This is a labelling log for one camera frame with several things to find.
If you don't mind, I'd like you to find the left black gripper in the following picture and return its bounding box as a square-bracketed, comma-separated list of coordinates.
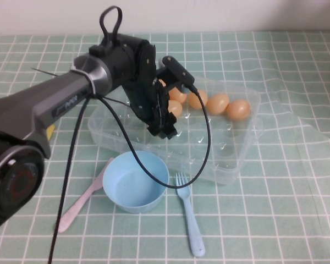
[122, 40, 180, 140]

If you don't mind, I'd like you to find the clear plastic egg box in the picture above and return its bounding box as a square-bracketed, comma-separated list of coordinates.
[87, 65, 264, 187]

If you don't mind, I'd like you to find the light blue plastic bowl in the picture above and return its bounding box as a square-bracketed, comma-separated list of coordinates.
[102, 150, 170, 214]

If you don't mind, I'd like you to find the light blue plastic fork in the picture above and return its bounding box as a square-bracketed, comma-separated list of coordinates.
[175, 172, 206, 258]

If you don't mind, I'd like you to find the pink plastic knife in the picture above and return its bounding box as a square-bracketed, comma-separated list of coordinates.
[57, 157, 115, 234]

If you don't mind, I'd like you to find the green checked tablecloth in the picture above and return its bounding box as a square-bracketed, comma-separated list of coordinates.
[0, 31, 330, 264]

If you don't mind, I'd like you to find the black camera cable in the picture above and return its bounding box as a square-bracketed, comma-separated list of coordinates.
[47, 87, 212, 264]

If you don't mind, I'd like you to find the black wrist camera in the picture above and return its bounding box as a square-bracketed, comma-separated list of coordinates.
[157, 56, 195, 93]

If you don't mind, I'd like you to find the white cable tie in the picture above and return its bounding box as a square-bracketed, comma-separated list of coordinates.
[70, 63, 100, 97]

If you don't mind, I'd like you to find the black looped cable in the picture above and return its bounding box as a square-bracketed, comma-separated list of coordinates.
[99, 5, 124, 41]

